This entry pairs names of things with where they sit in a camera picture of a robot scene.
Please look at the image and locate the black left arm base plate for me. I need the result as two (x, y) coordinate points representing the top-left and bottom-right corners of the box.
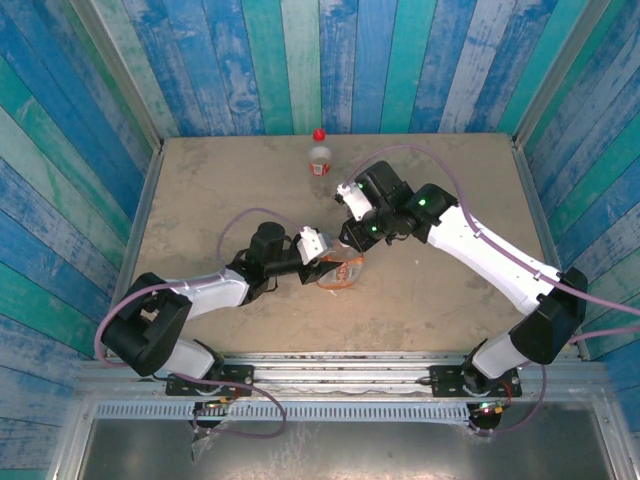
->
(165, 364), (255, 398)

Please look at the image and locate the shiny steel panel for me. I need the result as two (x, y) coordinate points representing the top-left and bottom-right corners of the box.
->
(74, 418), (619, 480)

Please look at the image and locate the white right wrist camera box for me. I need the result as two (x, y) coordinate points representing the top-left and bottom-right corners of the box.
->
(335, 180), (375, 222)

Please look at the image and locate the aluminium corner post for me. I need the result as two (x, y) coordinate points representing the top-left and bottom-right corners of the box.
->
(69, 0), (165, 151)
(512, 0), (615, 149)

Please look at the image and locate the clear bottle with red label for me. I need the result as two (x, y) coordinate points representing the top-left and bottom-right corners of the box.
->
(307, 139), (334, 199)

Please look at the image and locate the small circuit board with LEDs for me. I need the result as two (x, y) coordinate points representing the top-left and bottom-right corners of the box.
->
(472, 399), (511, 416)
(192, 397), (236, 416)

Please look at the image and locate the slotted grey cable duct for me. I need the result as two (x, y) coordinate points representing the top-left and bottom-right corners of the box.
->
(93, 402), (472, 422)

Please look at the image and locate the aluminium mounting rail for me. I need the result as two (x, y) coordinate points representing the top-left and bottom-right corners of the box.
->
(74, 352), (609, 401)

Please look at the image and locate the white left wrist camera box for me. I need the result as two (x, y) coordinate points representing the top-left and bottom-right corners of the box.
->
(294, 227), (335, 266)

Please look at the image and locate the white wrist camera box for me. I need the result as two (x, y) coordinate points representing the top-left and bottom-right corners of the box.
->
(294, 227), (335, 266)
(335, 180), (375, 222)

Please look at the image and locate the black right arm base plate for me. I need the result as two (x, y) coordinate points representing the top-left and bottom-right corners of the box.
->
(429, 364), (523, 399)

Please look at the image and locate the clear bottle with orange label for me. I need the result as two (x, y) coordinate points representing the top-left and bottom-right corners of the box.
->
(316, 239), (366, 293)

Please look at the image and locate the aluminium table side rail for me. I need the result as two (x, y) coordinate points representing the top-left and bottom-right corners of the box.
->
(509, 134), (591, 361)
(93, 142), (166, 360)

